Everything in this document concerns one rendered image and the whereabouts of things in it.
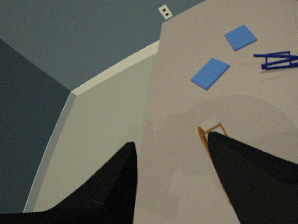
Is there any blue flat rectangular pad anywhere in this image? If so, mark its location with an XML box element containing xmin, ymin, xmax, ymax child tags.
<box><xmin>223</xmin><ymin>24</ymin><xmax>258</xmax><ymax>51</ymax></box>
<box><xmin>190</xmin><ymin>57</ymin><xmax>230</xmax><ymax>91</ymax></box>

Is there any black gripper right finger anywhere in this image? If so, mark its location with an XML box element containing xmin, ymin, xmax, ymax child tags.
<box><xmin>208</xmin><ymin>131</ymin><xmax>298</xmax><ymax>224</ymax></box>

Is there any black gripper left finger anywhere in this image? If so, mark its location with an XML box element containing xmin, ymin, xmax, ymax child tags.
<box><xmin>0</xmin><ymin>143</ymin><xmax>137</xmax><ymax>224</ymax></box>

